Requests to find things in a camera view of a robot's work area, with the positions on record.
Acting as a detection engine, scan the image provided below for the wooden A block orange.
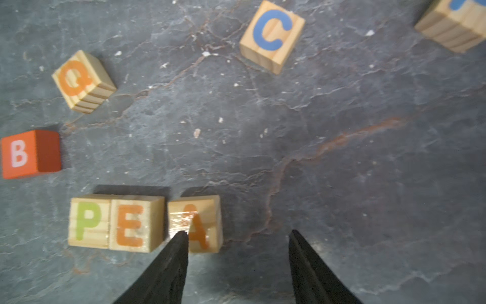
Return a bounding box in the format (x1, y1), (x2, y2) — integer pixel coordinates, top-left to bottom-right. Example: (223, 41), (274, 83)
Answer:
(168, 195), (224, 253)

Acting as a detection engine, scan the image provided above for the wooden Q block orange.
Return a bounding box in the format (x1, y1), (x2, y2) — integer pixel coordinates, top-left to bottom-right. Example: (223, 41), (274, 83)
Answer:
(52, 50), (117, 114)

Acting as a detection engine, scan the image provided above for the wooden P block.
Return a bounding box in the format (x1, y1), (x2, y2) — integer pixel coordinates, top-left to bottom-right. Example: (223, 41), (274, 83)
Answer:
(68, 194), (113, 249)

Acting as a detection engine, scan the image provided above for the red B block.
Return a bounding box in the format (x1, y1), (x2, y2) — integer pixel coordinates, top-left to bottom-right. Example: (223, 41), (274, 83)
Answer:
(1, 130), (62, 179)

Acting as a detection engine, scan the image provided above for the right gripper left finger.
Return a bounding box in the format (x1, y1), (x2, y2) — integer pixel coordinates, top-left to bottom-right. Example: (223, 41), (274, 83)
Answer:
(115, 231), (189, 304)

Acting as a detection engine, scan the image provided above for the wooden block beside blue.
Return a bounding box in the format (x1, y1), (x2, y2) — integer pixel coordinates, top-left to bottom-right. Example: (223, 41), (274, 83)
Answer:
(415, 0), (485, 53)

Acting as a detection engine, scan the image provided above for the wooden E block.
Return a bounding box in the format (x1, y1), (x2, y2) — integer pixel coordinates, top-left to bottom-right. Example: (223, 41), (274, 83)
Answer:
(108, 195), (165, 253)

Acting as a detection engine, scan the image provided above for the wooden C block blue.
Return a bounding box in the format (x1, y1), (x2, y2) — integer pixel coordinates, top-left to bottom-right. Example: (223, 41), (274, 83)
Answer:
(239, 1), (306, 75)

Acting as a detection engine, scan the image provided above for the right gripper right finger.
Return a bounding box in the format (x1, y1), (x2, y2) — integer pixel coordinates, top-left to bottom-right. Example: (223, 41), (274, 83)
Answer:
(289, 229), (361, 303)

